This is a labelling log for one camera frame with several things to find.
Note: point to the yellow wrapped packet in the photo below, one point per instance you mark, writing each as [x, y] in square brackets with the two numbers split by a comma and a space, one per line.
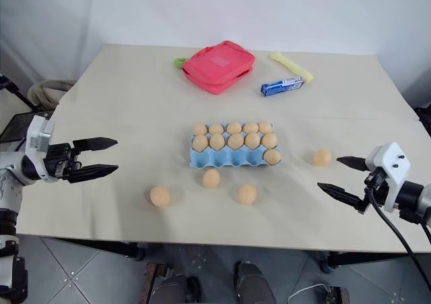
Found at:
[291, 65]

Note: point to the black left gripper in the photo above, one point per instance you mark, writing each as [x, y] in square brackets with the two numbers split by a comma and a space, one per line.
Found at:
[59, 162]

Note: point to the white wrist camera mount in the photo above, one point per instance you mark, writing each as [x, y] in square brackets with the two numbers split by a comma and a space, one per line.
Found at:
[39, 133]
[392, 160]

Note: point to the green pouch loop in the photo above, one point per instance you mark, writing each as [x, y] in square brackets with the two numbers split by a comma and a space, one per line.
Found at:
[179, 62]

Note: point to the dark rounded shape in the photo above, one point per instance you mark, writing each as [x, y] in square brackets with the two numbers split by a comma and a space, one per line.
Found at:
[254, 283]
[176, 288]

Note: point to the black object beside table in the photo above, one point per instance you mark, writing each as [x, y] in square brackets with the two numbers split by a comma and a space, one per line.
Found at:
[425, 117]

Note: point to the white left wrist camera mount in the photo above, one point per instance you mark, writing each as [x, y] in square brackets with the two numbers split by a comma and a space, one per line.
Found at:
[39, 133]

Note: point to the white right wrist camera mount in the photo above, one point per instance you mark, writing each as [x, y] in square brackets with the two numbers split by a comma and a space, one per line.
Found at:
[392, 160]

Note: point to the blue and white box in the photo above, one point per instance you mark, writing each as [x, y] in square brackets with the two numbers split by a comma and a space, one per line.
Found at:
[282, 85]

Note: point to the brown egg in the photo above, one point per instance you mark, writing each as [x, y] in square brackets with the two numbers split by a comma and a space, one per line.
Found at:
[235, 141]
[250, 127]
[200, 142]
[265, 126]
[322, 157]
[247, 193]
[252, 141]
[211, 178]
[217, 142]
[216, 128]
[233, 127]
[200, 129]
[272, 156]
[269, 140]
[160, 196]

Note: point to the rusty metal frame piece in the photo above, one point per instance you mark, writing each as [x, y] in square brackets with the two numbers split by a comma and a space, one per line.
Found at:
[338, 295]
[151, 283]

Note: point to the blue egg carton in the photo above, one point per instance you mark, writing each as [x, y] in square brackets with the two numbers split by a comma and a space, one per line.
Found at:
[219, 159]

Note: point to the beige fabric bag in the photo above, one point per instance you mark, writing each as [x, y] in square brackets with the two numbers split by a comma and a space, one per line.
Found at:
[50, 91]

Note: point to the black table leg bar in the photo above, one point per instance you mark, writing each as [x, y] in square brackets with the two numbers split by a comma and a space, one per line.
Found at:
[363, 258]
[101, 246]

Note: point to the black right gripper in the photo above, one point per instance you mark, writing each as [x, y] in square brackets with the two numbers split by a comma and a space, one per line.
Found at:
[380, 182]

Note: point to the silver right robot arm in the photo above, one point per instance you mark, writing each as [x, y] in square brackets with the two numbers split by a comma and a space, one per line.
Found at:
[415, 197]

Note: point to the pink zippered pouch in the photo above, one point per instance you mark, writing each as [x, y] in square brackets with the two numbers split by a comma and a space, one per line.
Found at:
[219, 66]

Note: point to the black tripod stand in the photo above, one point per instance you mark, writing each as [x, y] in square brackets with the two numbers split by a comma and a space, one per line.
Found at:
[13, 90]

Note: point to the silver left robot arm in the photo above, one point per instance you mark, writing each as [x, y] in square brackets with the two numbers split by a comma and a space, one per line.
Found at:
[10, 179]

